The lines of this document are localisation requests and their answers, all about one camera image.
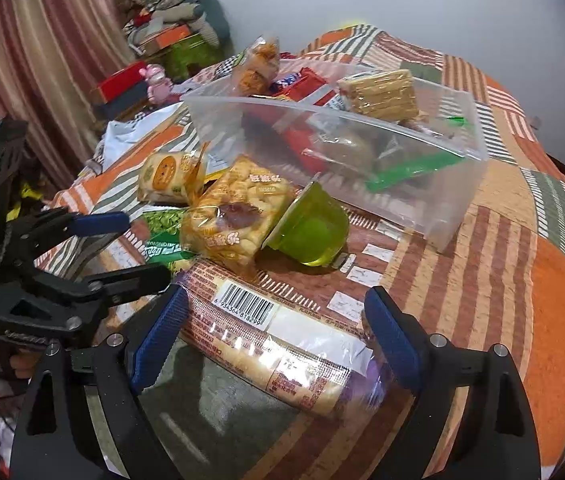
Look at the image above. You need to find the orange cardboard box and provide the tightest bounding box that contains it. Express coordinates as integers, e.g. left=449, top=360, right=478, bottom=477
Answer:
left=136, top=24, right=194, bottom=57

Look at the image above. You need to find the pink toy figure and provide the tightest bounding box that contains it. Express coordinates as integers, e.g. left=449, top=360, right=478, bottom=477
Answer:
left=142, top=63, right=172, bottom=104

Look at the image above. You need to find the red snack packet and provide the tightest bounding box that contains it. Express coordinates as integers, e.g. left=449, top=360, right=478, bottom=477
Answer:
left=267, top=67, right=344, bottom=162

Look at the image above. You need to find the green patterned box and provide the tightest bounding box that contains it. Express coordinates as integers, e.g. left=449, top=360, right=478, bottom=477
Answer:
left=164, top=32, right=224, bottom=82

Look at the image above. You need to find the orange fried snack packet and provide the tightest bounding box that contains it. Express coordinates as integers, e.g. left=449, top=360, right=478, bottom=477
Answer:
left=232, top=34, right=282, bottom=97

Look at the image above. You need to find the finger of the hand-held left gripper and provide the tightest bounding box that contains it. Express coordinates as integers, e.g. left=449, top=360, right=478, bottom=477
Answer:
left=36, top=263, right=171, bottom=312
left=10, top=207, right=131, bottom=262

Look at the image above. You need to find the blue chip packet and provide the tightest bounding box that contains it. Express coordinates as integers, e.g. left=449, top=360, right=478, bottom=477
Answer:
left=270, top=73, right=309, bottom=94

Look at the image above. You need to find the clear plastic storage container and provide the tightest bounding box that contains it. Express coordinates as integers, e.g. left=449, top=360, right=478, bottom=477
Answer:
left=182, top=57, right=489, bottom=254

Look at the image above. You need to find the green pea snack packet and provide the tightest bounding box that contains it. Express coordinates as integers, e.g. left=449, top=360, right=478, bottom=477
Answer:
left=139, top=207, right=199, bottom=267

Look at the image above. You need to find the round cake snack packet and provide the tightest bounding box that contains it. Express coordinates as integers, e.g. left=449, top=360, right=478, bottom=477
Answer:
left=137, top=149, right=209, bottom=207

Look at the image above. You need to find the green jelly cup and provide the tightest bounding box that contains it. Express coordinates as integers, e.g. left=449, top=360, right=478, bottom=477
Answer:
left=261, top=181, right=351, bottom=267

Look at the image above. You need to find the striped patchwork quilt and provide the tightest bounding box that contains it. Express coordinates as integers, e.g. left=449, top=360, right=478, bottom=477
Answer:
left=32, top=24, right=565, bottom=480

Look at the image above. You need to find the striped brown curtain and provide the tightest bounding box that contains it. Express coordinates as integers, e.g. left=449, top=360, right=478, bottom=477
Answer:
left=0, top=0, right=139, bottom=173

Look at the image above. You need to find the grey-green plush pillow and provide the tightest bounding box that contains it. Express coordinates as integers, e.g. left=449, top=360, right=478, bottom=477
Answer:
left=172, top=0, right=234, bottom=47

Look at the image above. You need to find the long cracker packet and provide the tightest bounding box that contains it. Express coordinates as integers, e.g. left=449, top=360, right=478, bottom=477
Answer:
left=177, top=259, right=379, bottom=419

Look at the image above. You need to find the wafer biscuit packet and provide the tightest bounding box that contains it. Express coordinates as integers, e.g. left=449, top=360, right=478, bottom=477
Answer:
left=337, top=68, right=421, bottom=122

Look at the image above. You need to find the yellow puffed snack packet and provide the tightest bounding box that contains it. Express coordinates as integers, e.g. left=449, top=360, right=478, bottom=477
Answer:
left=180, top=154, right=299, bottom=269

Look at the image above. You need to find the white cloth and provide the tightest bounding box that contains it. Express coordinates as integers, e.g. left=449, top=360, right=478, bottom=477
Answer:
left=94, top=101, right=184, bottom=162

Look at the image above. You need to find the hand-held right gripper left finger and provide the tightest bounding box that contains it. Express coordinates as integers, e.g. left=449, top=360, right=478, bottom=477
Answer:
left=10, top=284, right=190, bottom=480

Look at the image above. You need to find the clear packet with green seals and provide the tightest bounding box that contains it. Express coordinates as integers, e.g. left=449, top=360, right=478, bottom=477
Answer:
left=302, top=115, right=466, bottom=192

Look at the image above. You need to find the red gift box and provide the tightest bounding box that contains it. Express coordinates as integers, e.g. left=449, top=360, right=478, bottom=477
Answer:
left=93, top=62, right=148, bottom=104

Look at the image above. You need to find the small-print patchwork quilt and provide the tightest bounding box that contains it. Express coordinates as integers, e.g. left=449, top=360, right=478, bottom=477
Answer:
left=176, top=51, right=244, bottom=92

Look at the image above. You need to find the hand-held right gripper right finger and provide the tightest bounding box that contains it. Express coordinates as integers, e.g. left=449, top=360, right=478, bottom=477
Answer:
left=363, top=285, right=543, bottom=480

